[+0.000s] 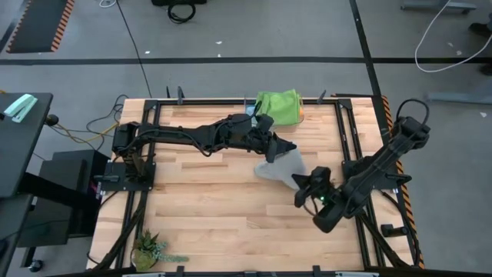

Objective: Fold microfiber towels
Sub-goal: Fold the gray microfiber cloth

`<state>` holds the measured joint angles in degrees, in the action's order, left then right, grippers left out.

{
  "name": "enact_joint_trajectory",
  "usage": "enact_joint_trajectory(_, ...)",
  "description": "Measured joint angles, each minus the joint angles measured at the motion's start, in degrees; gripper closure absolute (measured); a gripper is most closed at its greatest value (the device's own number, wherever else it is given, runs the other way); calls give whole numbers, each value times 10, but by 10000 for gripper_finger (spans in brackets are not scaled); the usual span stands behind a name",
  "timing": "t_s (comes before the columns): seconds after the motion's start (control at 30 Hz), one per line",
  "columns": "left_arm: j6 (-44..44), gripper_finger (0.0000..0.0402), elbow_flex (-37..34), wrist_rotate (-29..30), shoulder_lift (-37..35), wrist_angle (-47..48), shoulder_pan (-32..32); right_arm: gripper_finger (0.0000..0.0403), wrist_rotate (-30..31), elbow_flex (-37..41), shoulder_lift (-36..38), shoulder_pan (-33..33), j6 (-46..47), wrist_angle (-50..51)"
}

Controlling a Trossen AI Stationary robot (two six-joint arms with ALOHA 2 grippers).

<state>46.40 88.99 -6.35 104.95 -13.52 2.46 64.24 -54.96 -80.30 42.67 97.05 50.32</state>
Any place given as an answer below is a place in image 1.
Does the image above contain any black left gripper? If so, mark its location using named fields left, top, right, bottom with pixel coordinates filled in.
left=240, top=113, right=298, bottom=158

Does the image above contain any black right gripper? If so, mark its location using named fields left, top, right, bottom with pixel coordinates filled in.
left=291, top=173, right=347, bottom=235

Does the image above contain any grey waffle microfiber towel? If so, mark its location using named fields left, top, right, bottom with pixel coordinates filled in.
left=253, top=149, right=308, bottom=192

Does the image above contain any green microfiber towel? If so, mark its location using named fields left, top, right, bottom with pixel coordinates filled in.
left=255, top=88, right=303, bottom=126

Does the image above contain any clear plastic bin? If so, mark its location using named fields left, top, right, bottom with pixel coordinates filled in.
left=242, top=94, right=306, bottom=135

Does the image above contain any artificial succulent plant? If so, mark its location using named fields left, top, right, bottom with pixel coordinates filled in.
left=130, top=230, right=190, bottom=272

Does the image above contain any grey table foot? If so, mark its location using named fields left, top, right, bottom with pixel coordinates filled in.
left=401, top=0, right=477, bottom=12
left=424, top=76, right=492, bottom=105

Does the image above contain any black computer box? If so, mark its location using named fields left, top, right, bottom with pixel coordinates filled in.
left=17, top=149, right=111, bottom=247

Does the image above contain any black side desk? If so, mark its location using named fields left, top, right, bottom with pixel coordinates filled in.
left=0, top=91, right=54, bottom=277

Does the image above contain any mint green stapler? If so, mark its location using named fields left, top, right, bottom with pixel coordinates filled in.
left=2, top=93, right=38, bottom=124

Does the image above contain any black orange-edged floor mat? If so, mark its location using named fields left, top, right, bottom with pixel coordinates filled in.
left=5, top=0, right=76, bottom=54

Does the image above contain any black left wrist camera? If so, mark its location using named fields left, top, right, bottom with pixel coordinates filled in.
left=265, top=140, right=278, bottom=164

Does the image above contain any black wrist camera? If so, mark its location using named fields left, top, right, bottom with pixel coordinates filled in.
left=265, top=140, right=278, bottom=164
left=311, top=165, right=332, bottom=186

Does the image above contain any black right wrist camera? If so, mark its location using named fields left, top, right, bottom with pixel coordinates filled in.
left=311, top=165, right=332, bottom=186

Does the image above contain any black aluminium table frame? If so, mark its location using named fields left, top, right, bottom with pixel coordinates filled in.
left=87, top=94, right=424, bottom=277

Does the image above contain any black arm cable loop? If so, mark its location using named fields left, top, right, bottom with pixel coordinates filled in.
left=394, top=98, right=431, bottom=130

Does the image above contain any coiled black floor cable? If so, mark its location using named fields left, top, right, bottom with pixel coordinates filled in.
left=167, top=2, right=197, bottom=25

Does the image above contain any white floor cable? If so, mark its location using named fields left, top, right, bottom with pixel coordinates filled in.
left=414, top=0, right=492, bottom=73

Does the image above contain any thin black floor cable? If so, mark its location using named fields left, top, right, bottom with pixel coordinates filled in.
left=115, top=0, right=153, bottom=99

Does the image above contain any yellow floor cable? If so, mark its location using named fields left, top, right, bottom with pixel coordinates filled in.
left=57, top=121, right=121, bottom=144

